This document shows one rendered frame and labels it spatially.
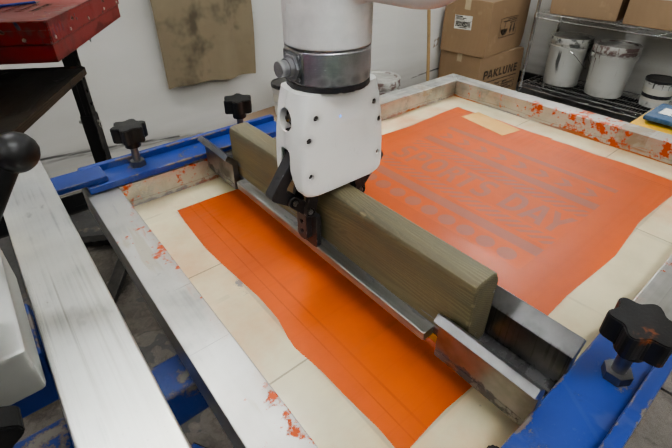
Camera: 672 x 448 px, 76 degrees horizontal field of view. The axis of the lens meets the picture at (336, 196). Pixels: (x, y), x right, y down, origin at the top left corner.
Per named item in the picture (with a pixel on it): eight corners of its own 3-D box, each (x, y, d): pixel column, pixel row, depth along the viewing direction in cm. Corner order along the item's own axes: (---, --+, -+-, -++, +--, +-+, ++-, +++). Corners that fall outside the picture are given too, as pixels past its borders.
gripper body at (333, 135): (306, 87, 33) (310, 209, 39) (399, 63, 38) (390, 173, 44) (255, 65, 38) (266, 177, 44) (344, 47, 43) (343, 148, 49)
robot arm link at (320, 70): (304, 62, 32) (305, 98, 33) (389, 43, 36) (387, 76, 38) (252, 43, 37) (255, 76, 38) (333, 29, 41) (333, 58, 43)
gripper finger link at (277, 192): (257, 180, 37) (284, 217, 41) (319, 123, 39) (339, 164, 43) (250, 175, 38) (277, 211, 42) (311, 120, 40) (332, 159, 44)
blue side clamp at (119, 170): (273, 150, 77) (270, 113, 73) (289, 161, 73) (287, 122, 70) (92, 211, 61) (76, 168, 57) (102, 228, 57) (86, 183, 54)
